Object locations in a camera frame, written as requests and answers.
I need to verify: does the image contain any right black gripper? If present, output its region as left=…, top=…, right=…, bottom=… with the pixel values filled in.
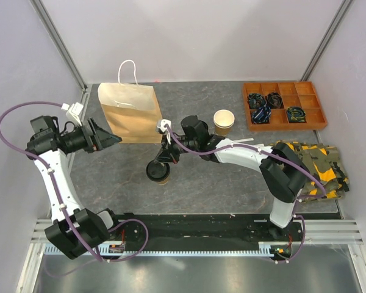
left=155, top=131, right=198, bottom=164

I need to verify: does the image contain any brown paper bag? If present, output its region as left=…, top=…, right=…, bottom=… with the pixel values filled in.
left=98, top=59, right=162, bottom=143

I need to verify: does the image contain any stack of paper cups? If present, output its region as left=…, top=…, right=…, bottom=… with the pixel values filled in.
left=213, top=109, right=235, bottom=136

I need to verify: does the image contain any single brown paper cup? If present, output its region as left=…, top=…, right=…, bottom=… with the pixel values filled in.
left=156, top=176, right=170, bottom=186

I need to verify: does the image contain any stack of black lids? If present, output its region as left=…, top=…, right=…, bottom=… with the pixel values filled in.
left=202, top=121, right=209, bottom=132

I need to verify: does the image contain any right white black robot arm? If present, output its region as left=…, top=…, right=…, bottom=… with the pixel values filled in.
left=146, top=115, right=310, bottom=241

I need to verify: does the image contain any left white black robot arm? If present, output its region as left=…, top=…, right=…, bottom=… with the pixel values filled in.
left=26, top=115, right=122, bottom=259

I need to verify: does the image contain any upper wrapped straw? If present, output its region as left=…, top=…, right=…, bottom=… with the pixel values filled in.
left=232, top=138, right=254, bottom=143

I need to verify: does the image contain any rolled blue striped sock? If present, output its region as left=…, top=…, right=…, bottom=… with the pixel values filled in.
left=251, top=105, right=271, bottom=125

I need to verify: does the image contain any rolled sock top left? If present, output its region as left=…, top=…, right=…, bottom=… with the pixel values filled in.
left=247, top=93, right=267, bottom=109

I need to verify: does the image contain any rolled brown sock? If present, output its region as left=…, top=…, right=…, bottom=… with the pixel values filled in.
left=267, top=92, right=283, bottom=109

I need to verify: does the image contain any rolled blue yellow sock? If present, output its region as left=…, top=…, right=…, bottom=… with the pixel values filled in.
left=286, top=106, right=306, bottom=123

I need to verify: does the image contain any orange compartment tray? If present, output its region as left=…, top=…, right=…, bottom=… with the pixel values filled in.
left=242, top=81, right=328, bottom=131

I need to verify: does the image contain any camouflage cloth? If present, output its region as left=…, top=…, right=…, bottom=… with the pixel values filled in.
left=284, top=141, right=350, bottom=203

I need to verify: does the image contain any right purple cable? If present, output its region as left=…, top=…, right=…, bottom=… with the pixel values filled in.
left=166, top=126, right=327, bottom=265

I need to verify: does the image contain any purple cable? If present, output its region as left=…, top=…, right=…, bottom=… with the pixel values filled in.
left=0, top=101, right=150, bottom=277
left=166, top=126, right=327, bottom=265

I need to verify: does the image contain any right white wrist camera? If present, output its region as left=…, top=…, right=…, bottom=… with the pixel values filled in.
left=156, top=119, right=171, bottom=134

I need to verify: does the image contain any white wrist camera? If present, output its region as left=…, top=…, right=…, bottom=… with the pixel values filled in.
left=156, top=119, right=171, bottom=134
left=61, top=102, right=84, bottom=126

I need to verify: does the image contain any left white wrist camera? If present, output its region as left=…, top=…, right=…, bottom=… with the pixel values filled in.
left=61, top=102, right=84, bottom=126

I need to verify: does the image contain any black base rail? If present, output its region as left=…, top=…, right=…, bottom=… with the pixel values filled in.
left=110, top=213, right=303, bottom=251

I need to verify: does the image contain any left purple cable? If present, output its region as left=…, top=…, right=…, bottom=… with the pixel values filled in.
left=0, top=101, right=150, bottom=277

